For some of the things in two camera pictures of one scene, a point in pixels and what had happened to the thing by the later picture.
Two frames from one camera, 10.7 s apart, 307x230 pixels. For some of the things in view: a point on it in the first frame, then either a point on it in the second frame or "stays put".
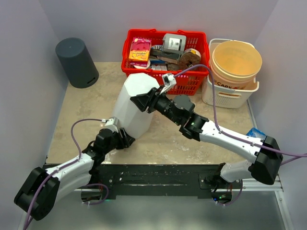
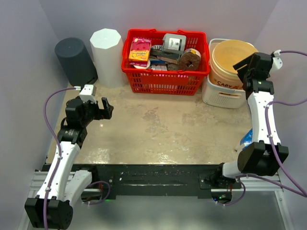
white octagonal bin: [130, 116] -> [107, 47]
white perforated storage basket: [225, 97] stays put
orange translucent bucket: [235, 64] stays put
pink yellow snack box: [139, 52] stays put
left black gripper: [123, 138] -> [102, 112]
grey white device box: [174, 43] stays put
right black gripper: [152, 100] -> [248, 66]
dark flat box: [165, 55] stays put
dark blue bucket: [80, 69] stays put
